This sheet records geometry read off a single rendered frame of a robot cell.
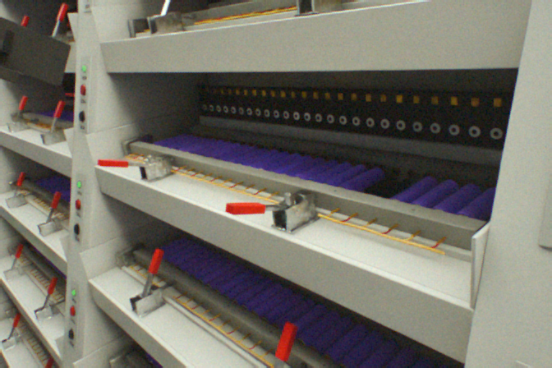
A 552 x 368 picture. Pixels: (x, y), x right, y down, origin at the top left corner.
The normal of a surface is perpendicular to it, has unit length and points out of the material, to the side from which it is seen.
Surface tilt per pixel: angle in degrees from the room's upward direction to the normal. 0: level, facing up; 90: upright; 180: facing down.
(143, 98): 90
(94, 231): 90
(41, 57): 90
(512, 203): 90
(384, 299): 108
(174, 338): 18
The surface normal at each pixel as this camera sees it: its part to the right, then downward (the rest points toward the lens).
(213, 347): -0.12, -0.93
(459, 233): -0.72, 0.33
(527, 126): -0.72, 0.02
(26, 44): 0.68, 0.18
